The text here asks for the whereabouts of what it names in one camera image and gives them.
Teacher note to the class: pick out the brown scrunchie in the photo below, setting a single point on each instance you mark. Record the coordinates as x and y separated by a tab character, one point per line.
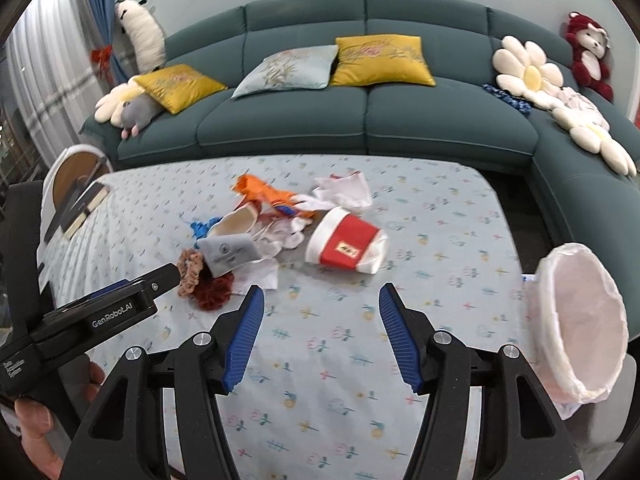
190	270

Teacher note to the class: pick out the white chair with wooden seat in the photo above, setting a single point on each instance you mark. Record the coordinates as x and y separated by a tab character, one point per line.
70	170

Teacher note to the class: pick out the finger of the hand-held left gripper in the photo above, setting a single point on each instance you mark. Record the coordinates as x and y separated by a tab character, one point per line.
162	277
112	291

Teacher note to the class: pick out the waste bin with white liner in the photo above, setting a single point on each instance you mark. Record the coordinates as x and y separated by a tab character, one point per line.
590	320

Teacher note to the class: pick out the white paper sheet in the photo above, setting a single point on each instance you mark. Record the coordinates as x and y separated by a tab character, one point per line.
262	272

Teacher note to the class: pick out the white red paper bucket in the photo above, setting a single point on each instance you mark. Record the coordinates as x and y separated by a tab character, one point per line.
345	247

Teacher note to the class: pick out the red monkey plush toy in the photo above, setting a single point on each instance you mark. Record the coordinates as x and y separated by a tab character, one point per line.
580	67

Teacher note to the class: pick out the pale pink folded cloth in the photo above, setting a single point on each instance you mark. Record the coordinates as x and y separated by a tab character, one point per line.
575	100

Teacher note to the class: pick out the red white snack wrapper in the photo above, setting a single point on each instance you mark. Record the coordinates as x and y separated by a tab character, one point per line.
287	208

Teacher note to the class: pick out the red curtain tie bow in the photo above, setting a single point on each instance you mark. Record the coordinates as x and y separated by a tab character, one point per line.
102	57

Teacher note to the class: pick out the teal fabric sofa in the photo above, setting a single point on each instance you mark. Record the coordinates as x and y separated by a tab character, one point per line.
280	125

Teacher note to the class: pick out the long white plush toy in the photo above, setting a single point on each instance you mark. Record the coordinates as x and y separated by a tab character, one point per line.
145	35

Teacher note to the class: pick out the light blue embroidered cushion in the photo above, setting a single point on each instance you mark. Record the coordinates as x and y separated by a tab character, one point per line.
285	70

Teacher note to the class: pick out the person's left hand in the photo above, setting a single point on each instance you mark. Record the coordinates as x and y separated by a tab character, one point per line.
37	420

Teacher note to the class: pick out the small yellow embroidered cushion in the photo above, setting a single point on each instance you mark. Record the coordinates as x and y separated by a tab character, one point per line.
175	85

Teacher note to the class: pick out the white daisy cushion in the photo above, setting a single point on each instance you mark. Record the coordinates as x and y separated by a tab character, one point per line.
595	132
530	72
112	102

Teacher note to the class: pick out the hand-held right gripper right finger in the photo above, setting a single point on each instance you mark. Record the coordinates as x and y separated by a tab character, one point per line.
395	330

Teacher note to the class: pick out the grey plush toy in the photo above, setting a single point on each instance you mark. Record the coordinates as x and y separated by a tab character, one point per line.
137	112

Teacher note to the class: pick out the large yellow embroidered cushion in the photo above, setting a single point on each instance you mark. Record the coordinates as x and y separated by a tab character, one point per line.
380	62

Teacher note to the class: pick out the dark red fluffy scrunchie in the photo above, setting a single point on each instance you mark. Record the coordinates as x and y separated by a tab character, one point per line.
215	292

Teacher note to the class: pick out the blue plastic wrapper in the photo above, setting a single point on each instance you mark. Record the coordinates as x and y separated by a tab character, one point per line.
202	227

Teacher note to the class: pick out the white sheer curtain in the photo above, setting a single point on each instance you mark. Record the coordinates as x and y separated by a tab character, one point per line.
50	60

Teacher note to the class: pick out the grey printed pouch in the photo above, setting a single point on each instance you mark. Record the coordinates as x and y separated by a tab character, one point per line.
227	252

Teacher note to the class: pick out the red wall hanging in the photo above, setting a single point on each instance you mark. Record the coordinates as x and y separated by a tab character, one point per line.
637	120

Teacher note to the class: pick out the orange plastic wrapper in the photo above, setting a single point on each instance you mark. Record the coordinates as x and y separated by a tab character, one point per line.
255	187

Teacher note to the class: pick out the white blue printed packet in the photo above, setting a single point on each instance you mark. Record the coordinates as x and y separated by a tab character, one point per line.
529	281

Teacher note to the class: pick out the blue ruffled scrunchie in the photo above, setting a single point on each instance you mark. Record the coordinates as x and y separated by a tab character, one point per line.
505	95

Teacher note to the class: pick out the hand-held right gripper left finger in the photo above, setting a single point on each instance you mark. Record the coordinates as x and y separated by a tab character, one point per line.
245	340

